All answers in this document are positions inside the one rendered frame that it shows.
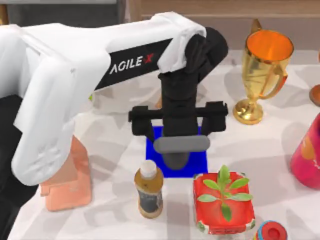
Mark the flat blue square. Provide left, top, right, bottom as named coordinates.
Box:
left=144, top=124, right=210, bottom=179

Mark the brown bottle with white cap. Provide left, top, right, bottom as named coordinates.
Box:
left=134, top=159, right=165, bottom=220

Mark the gold trophy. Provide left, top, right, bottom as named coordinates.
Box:
left=233, top=19, right=295, bottom=125

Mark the red pot with green plant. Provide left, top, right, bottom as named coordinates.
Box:
left=192, top=164, right=257, bottom=236

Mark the salmon pink box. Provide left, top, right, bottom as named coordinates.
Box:
left=39, top=136, right=92, bottom=213

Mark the pink and red can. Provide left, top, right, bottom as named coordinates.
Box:
left=289, top=119, right=320, bottom=190

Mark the brown wooden bowl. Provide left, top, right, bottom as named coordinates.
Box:
left=308, top=84, right=320, bottom=107

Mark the wooden cupboard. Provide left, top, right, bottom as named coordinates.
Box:
left=129, top=0, right=320, bottom=51

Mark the grey cabinet with dark inside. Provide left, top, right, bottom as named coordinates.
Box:
left=0, top=0, right=131, bottom=26

